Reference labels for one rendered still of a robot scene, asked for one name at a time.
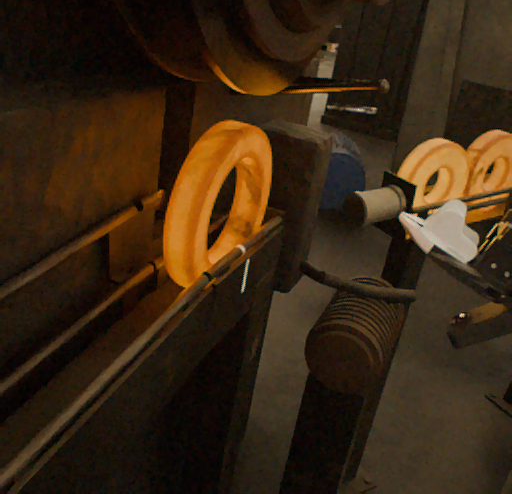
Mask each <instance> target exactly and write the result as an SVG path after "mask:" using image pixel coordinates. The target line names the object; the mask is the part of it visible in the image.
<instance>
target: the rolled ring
mask: <svg viewBox="0 0 512 494"><path fill-rule="evenodd" d="M235 165H236V168H237V185H236V192H235V197H234V203H233V206H232V210H231V213H230V216H228V218H227V221H226V223H225V225H224V227H223V230H222V232H221V234H220V236H219V237H218V239H217V241H216V242H215V243H214V245H213V246H212V247H211V248H210V249H209V250H208V251H207V235H208V226H209V221H210V217H211V213H212V209H213V206H214V203H215V199H216V197H217V194H218V192H219V190H220V187H221V185H222V184H223V182H224V180H225V178H226V177H227V174H228V172H230V171H231V170H232V168H233V167H234V166H235ZM271 177H272V154H271V146H270V142H269V140H268V137H267V135H266V134H265V133H264V132H263V131H262V130H261V129H260V128H258V127H254V126H250V125H247V124H243V123H239V122H236V121H224V122H220V123H218V124H216V125H214V126H213V127H211V128H210V129H209V130H208V131H207V132H206V133H205V134H204V135H203V136H201V137H200V138H199V139H198V141H197V142H196V143H195V145H194V146H193V149H192V150H191V152H190V153H189V155H188V157H187V158H186V160H185V162H184V164H183V166H182V168H181V170H180V173H179V176H178V178H177V181H176V183H174V186H173V189H172V192H171V195H170V199H169V203H168V207H167V212H166V217H165V223H164V232H163V255H164V262H165V266H166V269H167V272H168V274H169V275H170V277H171V278H172V279H173V280H174V281H176V282H177V283H178V285H180V286H182V287H185V288H187V287H188V286H189V285H190V283H191V282H192V281H193V280H194V279H195V278H197V277H198V276H199V275H200V274H201V273H203V272H204V271H206V270H207V269H208V268H209V267H211V266H212V265H213V264H215V263H216V262H217V261H218V260H220V259H221V258H222V257H223V255H225V254H226V253H227V252H230V251H231V250H232V249H233V248H234V247H235V246H237V245H239V244H240V243H241V242H242V241H244V240H245V239H246V238H248V237H249V236H250V235H251V234H253V233H254V232H255V231H258V230H259V228H260V226H261V223H262V220H263V217H264V214H265V210H266V207H267V203H268V197H269V192H270V186H271Z"/></svg>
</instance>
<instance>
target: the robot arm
mask: <svg viewBox="0 0 512 494"><path fill-rule="evenodd" d="M465 215H466V206H465V204H464V203H462V201H461V200H458V199H452V200H449V201H448V203H447V204H445V205H443V206H442V207H441V208H440V209H438V210H437V211H436V212H435V213H434V214H432V215H431V216H430V217H429V218H427V219H426V220H423V219H421V218H418V217H415V216H413V215H410V214H407V213H404V212H402V213H401V215H400V216H399V220H400V222H401V224H402V225H403V227H404V230H405V232H406V233H407V235H408V236H409V237H410V238H411V239H412V240H413V241H414V242H415V243H416V245H417V246H418V247H420V248H421V249H423V250H424V251H425V252H426V253H427V254H428V257H429V258H430V259H432V260H433V261H434V262H435V263H436V264H437V265H438V266H440V267H441V268H442V269H443V270H444V271H445V272H448V273H449V274H450V275H451V276H453V277H454V278H456V279H457V280H458V281H460V282H462V284H463V285H465V286H467V287H468V288H470V289H472V290H474V291H475V292H476V293H478V294H479V295H481V296H482V297H484V298H486V299H488V300H490V301H492V302H491V303H488V304H485V305H482V306H479V307H476V308H474V309H470V311H466V312H462V313H459V314H457V315H454V316H452V317H450V318H449V321H448V326H447V331H445V333H447V335H448V338H449V340H450V342H451V343H452V345H453V347H454V348H455V349H457V350H458V349H461V348H464V347H468V346H471V345H475V344H479V343H482V342H485V341H488V340H492V339H495V338H498V336H502V335H506V334H509V333H512V210H511V209H510V211H509V212H508V213H507V214H506V216H505V217H504V218H503V220H502V221H501V222H500V223H496V224H495V226H494V227H493V228H492V230H491V232H490V233H489V234H488V236H487V238H486V239H487V240H486V242H485V243H484V244H483V245H482V247H481V248H479V247H477V245H478V243H479V236H478V234H477V233H476V232H474V231H472V230H470V228H469V227H467V226H466V224H465Z"/></svg>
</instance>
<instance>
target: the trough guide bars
mask: <svg viewBox="0 0 512 494"><path fill-rule="evenodd" d="M434 186H435V185H431V186H425V190H424V193H427V192H430V191H431V190H432V189H433V188H434ZM505 193H509V195H507V196H503V197H498V198H493V199H489V200H485V201H480V203H476V204H471V205H466V212H468V211H472V210H478V209H482V208H486V207H490V206H494V205H500V204H504V203H507V204H506V207H505V211H504V214H505V216H506V214H507V213H508V212H509V211H510V209H511V210H512V186H509V187H504V188H500V189H494V190H490V191H485V192H480V193H476V194H470V195H466V196H461V197H456V198H452V199H458V200H461V201H462V203H468V201H472V200H478V199H482V198H487V197H491V196H496V195H501V194H505ZM452 199H447V200H442V201H437V203H433V204H428V205H423V206H418V207H413V208H412V211H411V215H413V214H417V215H416V217H418V218H421V219H423V220H426V219H427V218H429V217H430V216H431V215H432V214H434V213H430V214H429V211H432V210H436V209H440V208H441V207H442V206H443V205H445V204H447V203H448V201H449V200H452Z"/></svg>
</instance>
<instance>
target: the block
mask: <svg viewBox="0 0 512 494"><path fill-rule="evenodd" d="M258 128H260V129H261V130H262V131H263V132H264V133H265V134H266V135H267V137H268V140H269V142H270V146H271V154H272V177H271V186H270V192H269V197H268V203H267V207H270V208H273V209H277V210H280V211H283V212H286V214H285V219H283V226H285V232H283V237H282V242H281V247H280V252H279V258H278V263H277V268H276V273H275V278H274V283H273V285H272V287H271V288H270V290H273V291H276V292H279V293H283V294H287V293H289V292H290V291H291V290H292V289H293V288H294V287H295V285H296V283H297V282H298V281H299V280H300V279H301V277H302V276H303V275H304V274H303V273H301V272H299V267H300V264H301V262H302V260H304V261H307V258H308V252H309V248H310V243H312V239H313V234H314V230H315V225H316V220H317V216H318V211H319V207H320V201H321V197H322V192H323V188H324V183H325V179H326V173H327V169H328V164H329V160H330V156H331V151H332V146H333V136H332V135H331V134H329V133H328V132H325V131H321V130H318V129H314V128H309V127H305V126H301V125H297V124H293V123H289V122H286V121H281V119H274V121H271V122H268V123H266V124H263V125H260V126H258Z"/></svg>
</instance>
